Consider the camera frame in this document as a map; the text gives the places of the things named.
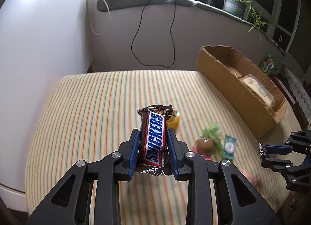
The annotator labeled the pink candy sachet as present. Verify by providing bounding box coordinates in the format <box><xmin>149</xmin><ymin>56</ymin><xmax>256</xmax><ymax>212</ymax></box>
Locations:
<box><xmin>240</xmin><ymin>169</ymin><xmax>259</xmax><ymax>188</ymax></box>

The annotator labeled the teal mint candy wrapper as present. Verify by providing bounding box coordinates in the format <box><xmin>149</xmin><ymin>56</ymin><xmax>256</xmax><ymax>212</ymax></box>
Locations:
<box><xmin>221</xmin><ymin>135</ymin><xmax>237</xmax><ymax>161</ymax></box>

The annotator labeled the bread loaf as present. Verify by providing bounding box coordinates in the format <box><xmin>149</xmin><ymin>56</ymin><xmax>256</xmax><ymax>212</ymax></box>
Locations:
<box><xmin>239</xmin><ymin>74</ymin><xmax>275</xmax><ymax>109</ymax></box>

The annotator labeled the brown chocolate egg pink base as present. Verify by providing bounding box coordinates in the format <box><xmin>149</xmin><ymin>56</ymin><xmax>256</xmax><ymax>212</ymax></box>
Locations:
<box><xmin>191</xmin><ymin>137</ymin><xmax>214</xmax><ymax>161</ymax></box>

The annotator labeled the green clear candy bag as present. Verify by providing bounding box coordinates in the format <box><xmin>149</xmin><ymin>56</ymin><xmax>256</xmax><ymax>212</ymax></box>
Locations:
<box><xmin>202</xmin><ymin>122</ymin><xmax>224</xmax><ymax>159</ymax></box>

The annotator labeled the Snickers bar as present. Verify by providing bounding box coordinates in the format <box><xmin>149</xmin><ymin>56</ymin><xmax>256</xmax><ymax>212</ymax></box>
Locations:
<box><xmin>135</xmin><ymin>104</ymin><xmax>173</xmax><ymax>176</ymax></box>

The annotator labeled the yellow jelly cup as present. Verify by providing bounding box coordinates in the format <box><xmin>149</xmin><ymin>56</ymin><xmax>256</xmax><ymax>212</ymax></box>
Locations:
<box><xmin>167</xmin><ymin>110</ymin><xmax>180</xmax><ymax>131</ymax></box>

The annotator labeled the black white snack wrapper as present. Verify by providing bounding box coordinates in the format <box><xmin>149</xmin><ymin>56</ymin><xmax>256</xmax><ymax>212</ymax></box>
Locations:
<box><xmin>258</xmin><ymin>142</ymin><xmax>269</xmax><ymax>160</ymax></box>

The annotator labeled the white lace cloth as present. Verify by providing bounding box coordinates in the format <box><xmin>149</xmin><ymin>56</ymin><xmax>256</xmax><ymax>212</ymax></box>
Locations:
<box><xmin>284</xmin><ymin>67</ymin><xmax>311</xmax><ymax>129</ymax></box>

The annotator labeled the green snack bag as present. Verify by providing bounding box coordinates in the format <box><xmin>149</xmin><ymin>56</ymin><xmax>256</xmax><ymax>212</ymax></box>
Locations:
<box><xmin>259</xmin><ymin>54</ymin><xmax>277</xmax><ymax>76</ymax></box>

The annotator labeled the open cardboard box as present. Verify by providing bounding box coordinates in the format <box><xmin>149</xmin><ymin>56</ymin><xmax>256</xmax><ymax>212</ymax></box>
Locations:
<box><xmin>196</xmin><ymin>45</ymin><xmax>287</xmax><ymax>138</ymax></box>

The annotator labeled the striped yellow table cloth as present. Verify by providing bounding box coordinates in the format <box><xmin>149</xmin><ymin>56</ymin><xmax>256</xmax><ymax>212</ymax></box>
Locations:
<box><xmin>25</xmin><ymin>70</ymin><xmax>290</xmax><ymax>224</ymax></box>

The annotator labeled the potted spider plant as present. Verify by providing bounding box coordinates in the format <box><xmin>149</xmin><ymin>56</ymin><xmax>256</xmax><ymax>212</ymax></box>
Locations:
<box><xmin>223</xmin><ymin>0</ymin><xmax>269</xmax><ymax>41</ymax></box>

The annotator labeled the black power cable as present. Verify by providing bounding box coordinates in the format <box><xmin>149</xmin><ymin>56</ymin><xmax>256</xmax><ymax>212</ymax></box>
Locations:
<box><xmin>131</xmin><ymin>0</ymin><xmax>171</xmax><ymax>68</ymax></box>

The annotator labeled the white cable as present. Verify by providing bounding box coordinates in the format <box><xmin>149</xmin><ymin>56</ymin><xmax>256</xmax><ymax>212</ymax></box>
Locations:
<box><xmin>79</xmin><ymin>0</ymin><xmax>112</xmax><ymax>36</ymax></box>

